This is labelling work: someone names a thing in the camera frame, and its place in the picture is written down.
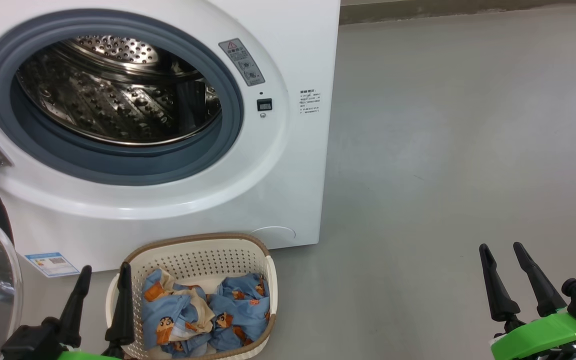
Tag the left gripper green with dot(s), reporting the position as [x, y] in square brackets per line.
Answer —
[80, 356]

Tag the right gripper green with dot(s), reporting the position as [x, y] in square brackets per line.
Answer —
[543, 337]

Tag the blue cartoon print garment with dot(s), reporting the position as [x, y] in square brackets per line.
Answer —
[240, 310]
[173, 315]

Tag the cream perforated laundry basket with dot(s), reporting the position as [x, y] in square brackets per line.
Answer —
[203, 255]

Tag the grey rubber door gasket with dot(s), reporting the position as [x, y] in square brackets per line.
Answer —
[118, 165]

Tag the white front-load washing machine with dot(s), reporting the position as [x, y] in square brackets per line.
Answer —
[293, 175]

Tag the black door latch slot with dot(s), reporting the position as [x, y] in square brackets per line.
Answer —
[264, 104]

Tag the blue energy label sticker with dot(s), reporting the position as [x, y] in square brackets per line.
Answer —
[52, 264]

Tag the round filter cover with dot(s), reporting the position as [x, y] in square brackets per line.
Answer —
[273, 237]

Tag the stainless steel washer drum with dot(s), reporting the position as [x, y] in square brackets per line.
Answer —
[118, 95]

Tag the small black text label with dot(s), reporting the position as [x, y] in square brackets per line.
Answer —
[310, 102]

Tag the grey warning sticker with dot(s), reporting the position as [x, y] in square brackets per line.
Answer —
[242, 62]

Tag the left black wrist camera box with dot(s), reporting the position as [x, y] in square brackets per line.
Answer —
[30, 342]

